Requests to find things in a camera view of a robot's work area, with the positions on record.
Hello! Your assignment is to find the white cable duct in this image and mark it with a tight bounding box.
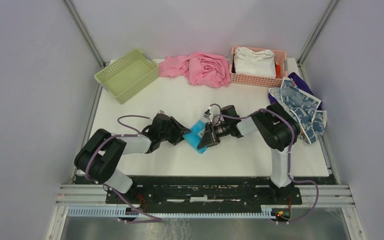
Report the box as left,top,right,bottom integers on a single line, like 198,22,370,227
67,206,275,220

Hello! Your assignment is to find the purple cloth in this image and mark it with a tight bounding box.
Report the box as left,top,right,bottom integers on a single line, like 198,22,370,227
267,72,323,111

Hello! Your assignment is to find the white folded towel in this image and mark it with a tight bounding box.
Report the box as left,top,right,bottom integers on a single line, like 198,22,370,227
233,47,277,78

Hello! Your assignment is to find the pink plastic basket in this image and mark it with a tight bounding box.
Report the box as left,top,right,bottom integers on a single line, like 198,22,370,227
229,46,288,88

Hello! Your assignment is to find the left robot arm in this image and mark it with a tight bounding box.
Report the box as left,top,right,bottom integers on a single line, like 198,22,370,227
73,113,191,204

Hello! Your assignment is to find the purple cable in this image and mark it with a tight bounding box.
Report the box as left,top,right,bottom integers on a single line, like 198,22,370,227
84,114,164,224
209,103,320,226

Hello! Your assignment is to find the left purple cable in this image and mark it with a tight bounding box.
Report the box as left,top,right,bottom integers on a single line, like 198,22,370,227
84,114,164,224

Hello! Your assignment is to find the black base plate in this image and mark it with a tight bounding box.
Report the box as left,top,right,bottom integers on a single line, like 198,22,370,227
74,175,339,215

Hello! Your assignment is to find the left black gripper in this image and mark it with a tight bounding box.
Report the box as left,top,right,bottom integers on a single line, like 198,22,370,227
159,116,191,146

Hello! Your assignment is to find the blue towel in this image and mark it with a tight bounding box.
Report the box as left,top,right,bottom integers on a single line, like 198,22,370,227
183,120,207,154

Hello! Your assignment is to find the green plastic basket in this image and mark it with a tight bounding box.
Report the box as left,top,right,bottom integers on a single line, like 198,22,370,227
94,48,159,104

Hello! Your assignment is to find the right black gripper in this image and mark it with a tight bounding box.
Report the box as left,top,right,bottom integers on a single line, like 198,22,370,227
198,122,231,150

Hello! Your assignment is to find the orange item in basket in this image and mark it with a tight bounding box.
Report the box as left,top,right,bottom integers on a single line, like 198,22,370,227
275,64,281,79

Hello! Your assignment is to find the blue white patterned cloth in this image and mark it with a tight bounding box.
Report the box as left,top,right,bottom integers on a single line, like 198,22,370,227
268,77,327,145

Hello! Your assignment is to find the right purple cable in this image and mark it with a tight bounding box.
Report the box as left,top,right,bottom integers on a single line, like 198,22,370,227
209,103,320,226

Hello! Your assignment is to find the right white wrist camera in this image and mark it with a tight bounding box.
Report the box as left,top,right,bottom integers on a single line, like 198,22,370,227
203,106,214,121

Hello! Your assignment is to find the pink towel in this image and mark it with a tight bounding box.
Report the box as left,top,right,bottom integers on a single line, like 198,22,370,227
158,52,231,88

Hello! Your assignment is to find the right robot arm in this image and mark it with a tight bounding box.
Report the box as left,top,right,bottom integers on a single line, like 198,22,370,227
197,102,301,204

